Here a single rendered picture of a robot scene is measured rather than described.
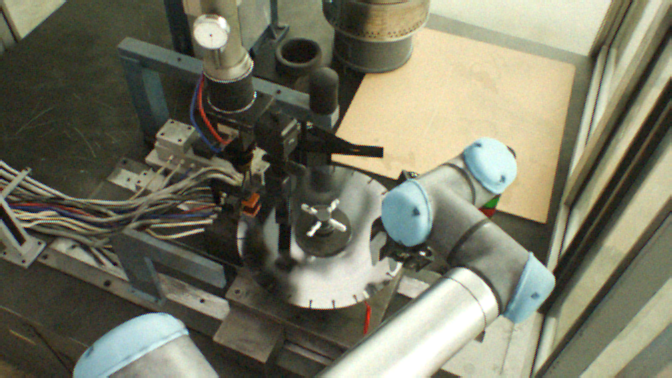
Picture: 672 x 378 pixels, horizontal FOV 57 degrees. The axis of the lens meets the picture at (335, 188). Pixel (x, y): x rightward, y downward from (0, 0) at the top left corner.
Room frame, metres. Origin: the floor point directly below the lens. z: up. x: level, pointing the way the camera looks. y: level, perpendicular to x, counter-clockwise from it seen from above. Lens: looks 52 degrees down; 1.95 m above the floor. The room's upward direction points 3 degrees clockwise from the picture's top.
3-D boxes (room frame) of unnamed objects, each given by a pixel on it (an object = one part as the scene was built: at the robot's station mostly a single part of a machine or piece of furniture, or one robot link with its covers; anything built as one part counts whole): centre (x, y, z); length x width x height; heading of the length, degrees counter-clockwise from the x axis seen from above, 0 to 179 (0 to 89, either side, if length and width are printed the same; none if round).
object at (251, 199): (0.74, 0.20, 0.95); 0.10 x 0.03 x 0.07; 69
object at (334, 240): (0.67, 0.02, 0.96); 0.11 x 0.11 x 0.03
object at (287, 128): (0.67, 0.10, 1.17); 0.06 x 0.05 x 0.20; 60
